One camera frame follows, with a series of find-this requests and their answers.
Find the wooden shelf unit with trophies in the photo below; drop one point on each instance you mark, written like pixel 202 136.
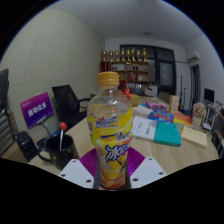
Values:
pixel 133 71

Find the white pot with pink flowers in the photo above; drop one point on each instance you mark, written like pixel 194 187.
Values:
pixel 199 115

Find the orange flat book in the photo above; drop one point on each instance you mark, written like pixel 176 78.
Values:
pixel 182 119

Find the pale yellow notebook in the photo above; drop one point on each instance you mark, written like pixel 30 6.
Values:
pixel 194 136

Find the purple sign board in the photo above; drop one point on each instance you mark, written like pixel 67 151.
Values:
pixel 36 110

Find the upright orange carton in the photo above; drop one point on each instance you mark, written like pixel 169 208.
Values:
pixel 173 104

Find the teal book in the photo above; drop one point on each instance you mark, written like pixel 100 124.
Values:
pixel 167 134

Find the yellow gift box red ribbon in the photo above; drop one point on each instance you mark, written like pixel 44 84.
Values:
pixel 134 100

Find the pink snack packet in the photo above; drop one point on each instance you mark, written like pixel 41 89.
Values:
pixel 156 105

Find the white paper booklet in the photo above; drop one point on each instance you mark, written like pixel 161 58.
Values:
pixel 144 128

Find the white wall air conditioner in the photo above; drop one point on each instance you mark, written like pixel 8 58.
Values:
pixel 194 56

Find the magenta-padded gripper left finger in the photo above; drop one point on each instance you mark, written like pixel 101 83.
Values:
pixel 76 173

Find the cluttered side desk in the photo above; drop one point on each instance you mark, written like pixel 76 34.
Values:
pixel 216 123

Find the black office chair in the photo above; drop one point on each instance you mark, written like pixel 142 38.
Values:
pixel 68 103

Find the black computer monitor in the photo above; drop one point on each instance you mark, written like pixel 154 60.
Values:
pixel 209 95

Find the grey striped office chair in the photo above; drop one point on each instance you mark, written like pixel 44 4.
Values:
pixel 6 130

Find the dark grey chair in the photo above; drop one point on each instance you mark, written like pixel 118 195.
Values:
pixel 164 97

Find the blue snack packet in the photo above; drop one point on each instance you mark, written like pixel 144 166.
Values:
pixel 160 116

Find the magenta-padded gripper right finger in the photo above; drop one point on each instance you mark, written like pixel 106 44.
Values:
pixel 146 171

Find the red-knobbed stirring stick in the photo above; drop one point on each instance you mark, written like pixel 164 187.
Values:
pixel 62 126

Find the yellow-labelled drink bottle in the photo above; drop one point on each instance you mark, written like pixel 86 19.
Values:
pixel 110 133

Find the black mug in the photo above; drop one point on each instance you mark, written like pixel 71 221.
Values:
pixel 61 156

